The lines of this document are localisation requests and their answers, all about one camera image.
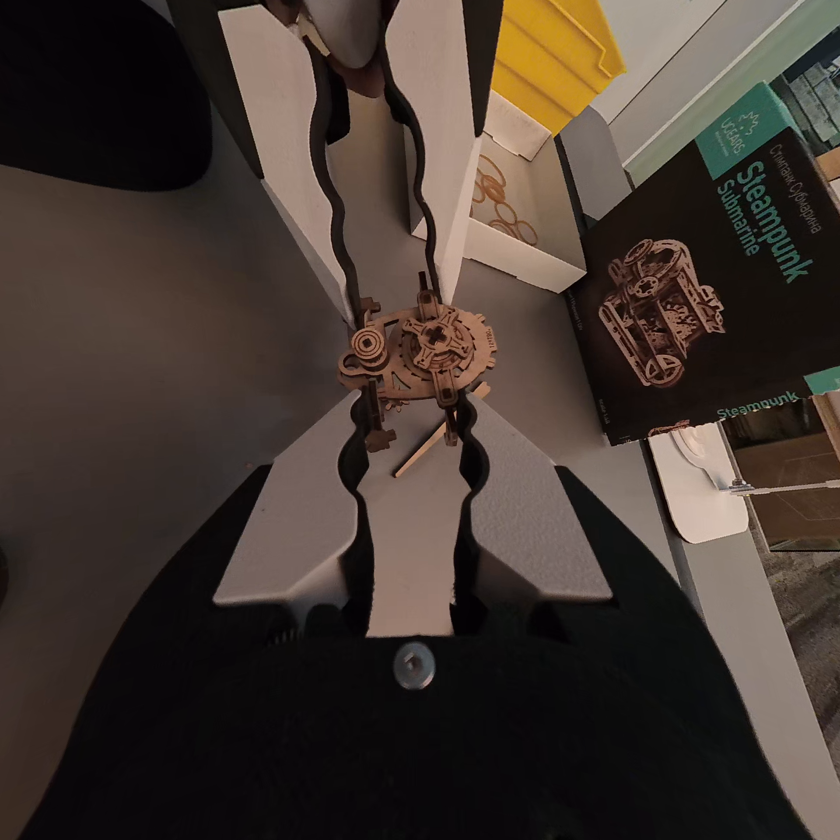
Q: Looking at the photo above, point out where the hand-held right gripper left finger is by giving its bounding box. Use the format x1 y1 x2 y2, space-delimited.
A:
212 395 376 637

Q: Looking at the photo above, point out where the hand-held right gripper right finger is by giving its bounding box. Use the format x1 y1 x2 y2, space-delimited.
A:
451 392 616 636

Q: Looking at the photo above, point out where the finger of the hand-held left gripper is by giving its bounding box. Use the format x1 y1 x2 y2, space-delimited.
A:
218 0 363 327
382 0 484 309

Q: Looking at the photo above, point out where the wooden gear model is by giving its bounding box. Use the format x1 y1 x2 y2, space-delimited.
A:
336 272 498 454

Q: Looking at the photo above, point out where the black model kit box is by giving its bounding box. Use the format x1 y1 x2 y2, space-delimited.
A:
566 82 840 448

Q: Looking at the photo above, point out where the person's left hand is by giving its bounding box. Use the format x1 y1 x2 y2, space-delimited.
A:
341 56 387 96

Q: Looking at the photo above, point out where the black padded cushion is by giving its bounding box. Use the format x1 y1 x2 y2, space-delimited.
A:
0 0 214 193

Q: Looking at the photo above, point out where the pile of rubber bands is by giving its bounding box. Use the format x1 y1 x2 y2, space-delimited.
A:
474 154 540 247

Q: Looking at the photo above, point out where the yellow plastic bin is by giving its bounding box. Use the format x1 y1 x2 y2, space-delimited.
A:
489 0 627 135

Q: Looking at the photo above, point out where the flat wooden stick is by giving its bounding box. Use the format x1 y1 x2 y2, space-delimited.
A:
392 382 493 479

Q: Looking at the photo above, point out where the white cardboard box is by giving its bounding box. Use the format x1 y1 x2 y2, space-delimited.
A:
403 88 587 294

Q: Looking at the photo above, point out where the thin metal rod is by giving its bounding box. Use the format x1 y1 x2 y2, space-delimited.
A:
718 478 840 501

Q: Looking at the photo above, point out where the white rounded base plate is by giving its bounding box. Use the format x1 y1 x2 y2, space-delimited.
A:
646 420 750 544

